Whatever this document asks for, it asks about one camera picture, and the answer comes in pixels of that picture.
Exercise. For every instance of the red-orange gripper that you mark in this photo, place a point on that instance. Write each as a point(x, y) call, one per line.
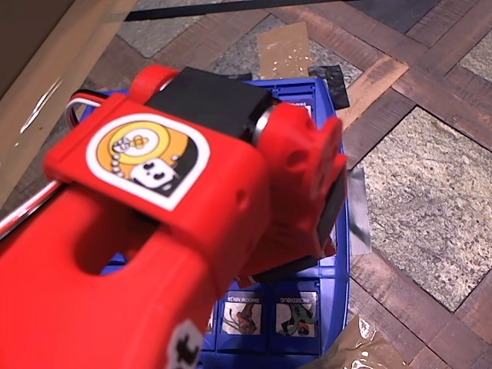
point(322, 257)

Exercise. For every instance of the red-orange robot arm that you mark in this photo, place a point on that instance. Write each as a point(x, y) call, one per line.
point(57, 288)

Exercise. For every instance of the blue Guess Who game board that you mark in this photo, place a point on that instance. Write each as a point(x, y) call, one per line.
point(338, 292)

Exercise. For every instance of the Shadow Ninja card flap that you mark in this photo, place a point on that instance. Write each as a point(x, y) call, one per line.
point(242, 317)

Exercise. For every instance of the crumpled brown tape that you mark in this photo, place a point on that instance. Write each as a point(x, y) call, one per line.
point(357, 346)

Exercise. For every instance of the Swampbit card flap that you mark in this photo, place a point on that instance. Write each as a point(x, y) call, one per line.
point(298, 100)

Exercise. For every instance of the flat speckled brown tape patch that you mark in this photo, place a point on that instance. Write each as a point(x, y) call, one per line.
point(283, 50)

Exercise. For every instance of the long black tape strip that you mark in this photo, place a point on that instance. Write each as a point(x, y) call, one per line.
point(230, 9)

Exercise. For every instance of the clear tape strip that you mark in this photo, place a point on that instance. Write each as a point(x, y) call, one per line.
point(40, 104)

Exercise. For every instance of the cardboard box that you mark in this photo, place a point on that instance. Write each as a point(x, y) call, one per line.
point(30, 42)

